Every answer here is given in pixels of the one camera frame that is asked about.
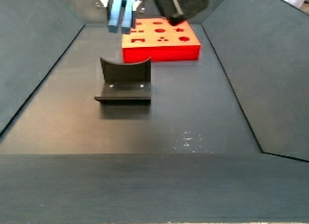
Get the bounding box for blue double-square object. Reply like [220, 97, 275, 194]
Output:
[107, 0, 136, 34]

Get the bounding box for red shape-sorting board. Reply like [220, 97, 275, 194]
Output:
[122, 18, 201, 63]

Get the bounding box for black curved holder bracket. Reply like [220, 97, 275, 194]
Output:
[94, 59, 152, 104]

